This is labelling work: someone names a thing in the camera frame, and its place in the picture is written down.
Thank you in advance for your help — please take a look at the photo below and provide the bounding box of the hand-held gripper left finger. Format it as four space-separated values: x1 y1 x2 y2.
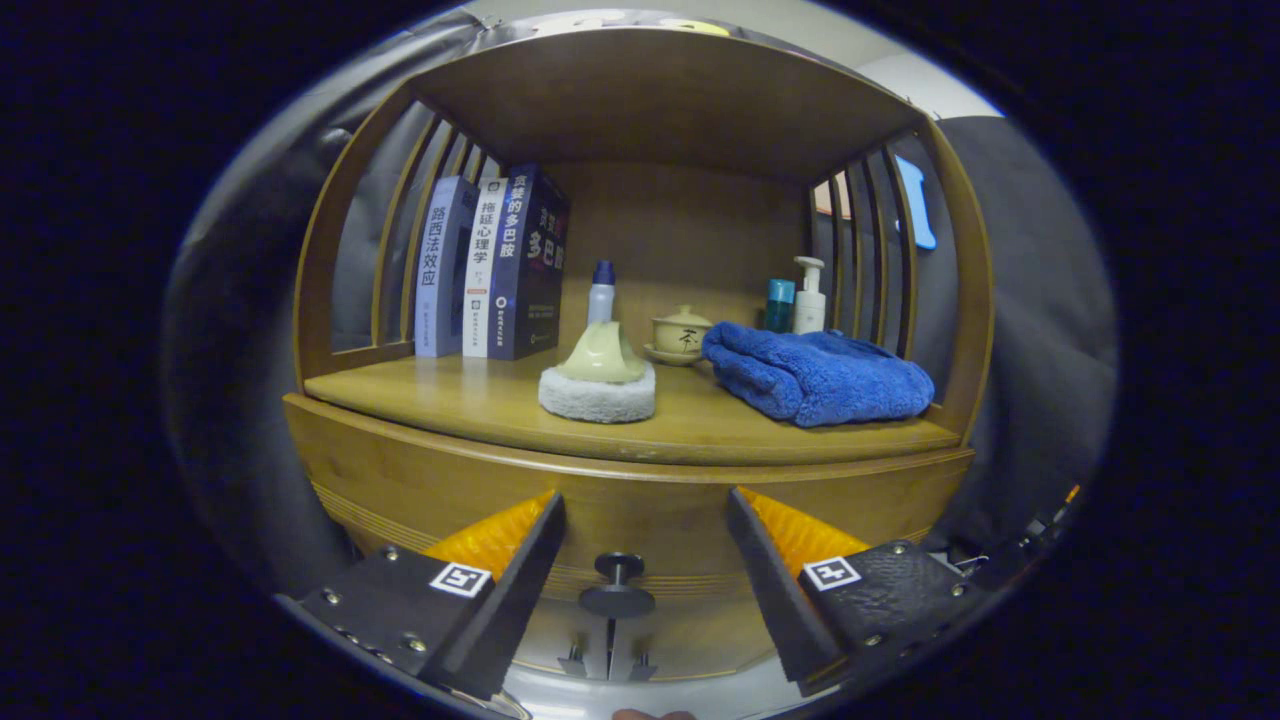
298 492 567 703

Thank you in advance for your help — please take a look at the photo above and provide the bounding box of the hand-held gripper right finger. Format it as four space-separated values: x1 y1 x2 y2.
724 487 989 699

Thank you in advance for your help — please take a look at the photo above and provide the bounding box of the black drawer knob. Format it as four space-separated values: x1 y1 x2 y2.
579 552 657 619

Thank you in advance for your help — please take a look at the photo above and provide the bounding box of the wooden drawer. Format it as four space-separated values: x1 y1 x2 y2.
283 392 976 601

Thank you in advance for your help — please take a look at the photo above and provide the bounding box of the pale green scrub brush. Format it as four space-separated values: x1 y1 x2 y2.
538 320 658 425

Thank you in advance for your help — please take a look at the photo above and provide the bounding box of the wooden countertop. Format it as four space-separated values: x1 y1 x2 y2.
303 350 963 467

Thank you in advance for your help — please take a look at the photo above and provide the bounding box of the wooden cabinet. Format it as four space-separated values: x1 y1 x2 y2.
283 27 996 686

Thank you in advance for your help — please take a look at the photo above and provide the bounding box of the folded blue towel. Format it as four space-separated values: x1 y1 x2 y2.
701 321 936 429

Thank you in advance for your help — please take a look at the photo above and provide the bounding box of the beige lidded teacup with saucer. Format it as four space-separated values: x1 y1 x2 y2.
642 305 716 368

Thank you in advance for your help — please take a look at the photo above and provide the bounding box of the white pump bottle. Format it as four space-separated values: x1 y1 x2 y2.
792 256 828 335

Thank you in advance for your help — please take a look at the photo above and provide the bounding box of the white bottle with blue cap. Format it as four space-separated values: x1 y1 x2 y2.
587 260 618 326

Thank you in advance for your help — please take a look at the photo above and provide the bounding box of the white book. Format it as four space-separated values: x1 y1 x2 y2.
462 177 511 359

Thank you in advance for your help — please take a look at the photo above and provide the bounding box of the dark blue book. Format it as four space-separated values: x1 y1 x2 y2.
487 165 572 362

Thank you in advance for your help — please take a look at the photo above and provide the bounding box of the light purple book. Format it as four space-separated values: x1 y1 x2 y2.
414 176 481 359

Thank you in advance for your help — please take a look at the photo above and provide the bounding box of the black backdrop cloth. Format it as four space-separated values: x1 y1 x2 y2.
160 10 1119 601

